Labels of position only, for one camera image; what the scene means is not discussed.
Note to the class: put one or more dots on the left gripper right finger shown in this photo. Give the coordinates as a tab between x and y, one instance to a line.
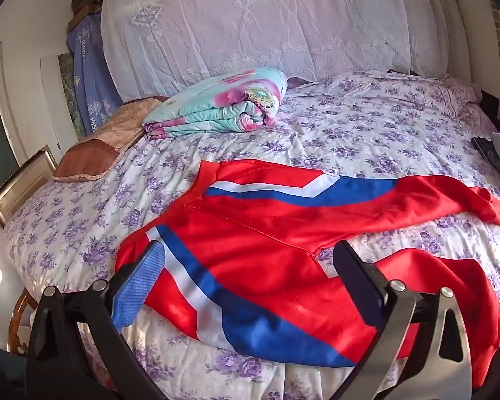
439	365

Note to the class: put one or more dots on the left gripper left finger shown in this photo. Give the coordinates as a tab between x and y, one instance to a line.
57	365

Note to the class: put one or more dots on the red blue white pants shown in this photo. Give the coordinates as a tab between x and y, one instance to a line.
240	254

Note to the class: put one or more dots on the brown satin pillow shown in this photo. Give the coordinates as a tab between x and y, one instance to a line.
92	158

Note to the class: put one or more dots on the black object on bed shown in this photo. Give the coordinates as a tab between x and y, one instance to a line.
487	150

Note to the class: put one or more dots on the purple floral bed sheet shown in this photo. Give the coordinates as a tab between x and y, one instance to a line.
362	124

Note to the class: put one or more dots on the blue patterned hanging cloth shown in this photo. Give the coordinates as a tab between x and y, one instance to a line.
96	95

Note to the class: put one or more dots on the folded floral teal blanket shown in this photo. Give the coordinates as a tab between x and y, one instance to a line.
240	102

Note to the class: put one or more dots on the white lace headboard cover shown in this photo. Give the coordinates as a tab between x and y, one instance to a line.
159	47

